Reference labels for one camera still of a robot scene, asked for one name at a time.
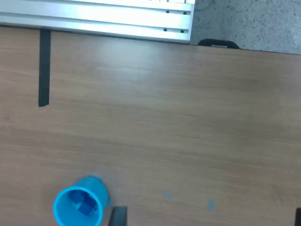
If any aluminium robot base table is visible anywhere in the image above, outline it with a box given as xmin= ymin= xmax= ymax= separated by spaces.
xmin=0 ymin=0 xmax=196 ymax=45

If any blue plastic cup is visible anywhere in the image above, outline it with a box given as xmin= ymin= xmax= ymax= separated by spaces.
xmin=53 ymin=176 xmax=109 ymax=226

